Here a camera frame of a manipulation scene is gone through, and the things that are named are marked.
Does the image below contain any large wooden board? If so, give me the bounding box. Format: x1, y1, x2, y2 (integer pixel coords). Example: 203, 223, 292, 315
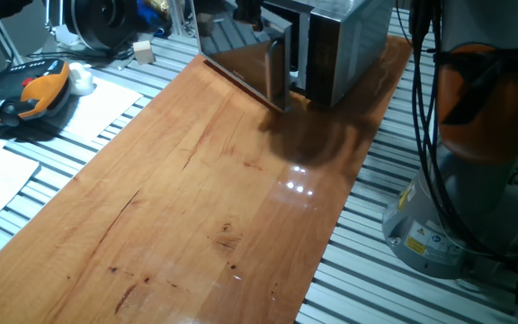
0, 34, 414, 324

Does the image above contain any black cable bundle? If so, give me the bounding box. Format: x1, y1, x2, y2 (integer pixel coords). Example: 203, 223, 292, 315
395, 0, 518, 271

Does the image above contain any black round reel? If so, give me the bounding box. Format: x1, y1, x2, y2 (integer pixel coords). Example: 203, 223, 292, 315
62, 0, 139, 52

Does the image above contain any black cable strap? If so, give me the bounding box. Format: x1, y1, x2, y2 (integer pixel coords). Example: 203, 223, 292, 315
433, 46, 518, 127

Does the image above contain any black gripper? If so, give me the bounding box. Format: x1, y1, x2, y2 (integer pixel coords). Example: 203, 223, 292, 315
233, 0, 265, 33

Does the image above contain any small white plastic object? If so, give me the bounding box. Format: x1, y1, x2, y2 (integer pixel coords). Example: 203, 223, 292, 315
67, 61, 95, 97

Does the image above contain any blue object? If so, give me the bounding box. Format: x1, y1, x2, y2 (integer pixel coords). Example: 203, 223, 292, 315
136, 0, 173, 38

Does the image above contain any small wooden block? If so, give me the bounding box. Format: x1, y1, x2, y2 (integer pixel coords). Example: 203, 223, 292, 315
132, 40, 157, 66

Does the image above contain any orange and black teach pendant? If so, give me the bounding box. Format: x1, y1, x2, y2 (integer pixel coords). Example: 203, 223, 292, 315
0, 57, 72, 129

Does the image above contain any silver microwave oven body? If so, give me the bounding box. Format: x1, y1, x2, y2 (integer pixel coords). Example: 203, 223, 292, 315
262, 0, 396, 109

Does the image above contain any dark glass microwave door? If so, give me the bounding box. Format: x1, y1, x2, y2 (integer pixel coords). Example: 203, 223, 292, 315
190, 0, 294, 114

